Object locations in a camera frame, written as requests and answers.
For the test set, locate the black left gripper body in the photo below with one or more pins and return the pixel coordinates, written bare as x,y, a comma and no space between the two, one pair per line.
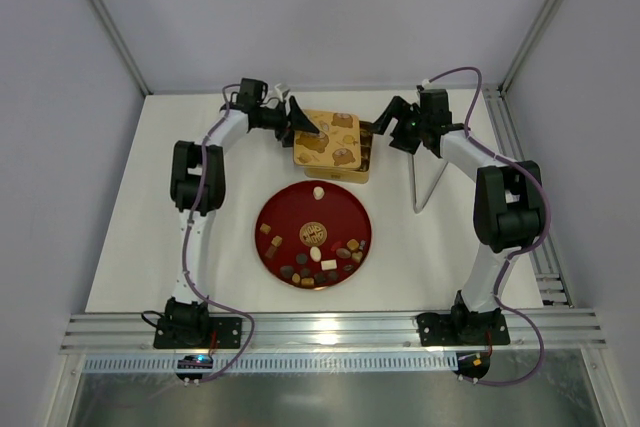
289,122

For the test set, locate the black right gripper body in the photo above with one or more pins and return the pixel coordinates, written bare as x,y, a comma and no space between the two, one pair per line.
400,125

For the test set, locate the silver tin lid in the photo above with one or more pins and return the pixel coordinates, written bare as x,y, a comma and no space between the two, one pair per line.
336,145

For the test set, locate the white cone chocolate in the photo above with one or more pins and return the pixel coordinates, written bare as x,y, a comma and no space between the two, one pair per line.
318,192

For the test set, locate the gold chocolate tin box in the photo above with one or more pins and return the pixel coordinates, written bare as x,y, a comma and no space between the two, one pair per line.
358,176

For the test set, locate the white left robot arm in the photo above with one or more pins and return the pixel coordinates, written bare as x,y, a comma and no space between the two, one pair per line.
191,319

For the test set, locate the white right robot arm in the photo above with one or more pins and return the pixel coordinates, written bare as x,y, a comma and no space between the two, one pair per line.
509,215

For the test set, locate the caramel striped chocolate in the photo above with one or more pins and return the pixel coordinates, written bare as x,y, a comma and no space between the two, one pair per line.
276,240

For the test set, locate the brown marbled rectangular chocolate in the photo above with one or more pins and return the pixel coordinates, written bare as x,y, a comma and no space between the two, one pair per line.
270,253

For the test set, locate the caramel shell chocolate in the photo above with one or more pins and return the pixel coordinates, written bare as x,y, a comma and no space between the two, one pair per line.
353,245

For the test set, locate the white oval chocolate lower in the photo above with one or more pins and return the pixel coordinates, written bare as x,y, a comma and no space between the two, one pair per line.
315,254

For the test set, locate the dark flat round chocolate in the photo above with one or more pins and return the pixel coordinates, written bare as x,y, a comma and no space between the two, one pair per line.
301,259

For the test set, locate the brown oval chocolate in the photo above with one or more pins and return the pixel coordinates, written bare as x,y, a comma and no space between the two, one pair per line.
343,253

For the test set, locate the white rectangular chocolate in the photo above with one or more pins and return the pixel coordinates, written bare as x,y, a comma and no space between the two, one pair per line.
327,265

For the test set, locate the dark grey egg chocolate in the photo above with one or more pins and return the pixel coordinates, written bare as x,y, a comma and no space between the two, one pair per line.
286,271

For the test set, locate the dark square chocolate bottom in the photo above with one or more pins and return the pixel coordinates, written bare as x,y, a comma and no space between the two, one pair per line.
320,277

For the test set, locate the caramel barrel chocolate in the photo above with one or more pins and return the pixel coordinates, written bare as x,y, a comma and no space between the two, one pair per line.
307,282

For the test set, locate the round red tray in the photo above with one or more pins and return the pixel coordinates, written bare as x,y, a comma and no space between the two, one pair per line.
303,222

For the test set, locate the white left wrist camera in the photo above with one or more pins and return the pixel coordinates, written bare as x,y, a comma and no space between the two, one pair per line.
281,91

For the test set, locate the right side aluminium rail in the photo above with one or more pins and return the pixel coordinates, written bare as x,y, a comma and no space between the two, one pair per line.
544,258

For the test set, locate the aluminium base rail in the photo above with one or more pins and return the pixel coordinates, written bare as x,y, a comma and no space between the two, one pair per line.
319,342

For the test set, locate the right aluminium frame post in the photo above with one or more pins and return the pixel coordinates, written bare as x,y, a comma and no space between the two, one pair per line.
542,20

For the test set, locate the aluminium frame post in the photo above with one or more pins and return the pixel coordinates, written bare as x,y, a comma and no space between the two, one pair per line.
113,34
542,20

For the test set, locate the left aluminium frame post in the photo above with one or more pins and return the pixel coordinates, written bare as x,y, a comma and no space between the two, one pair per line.
113,34

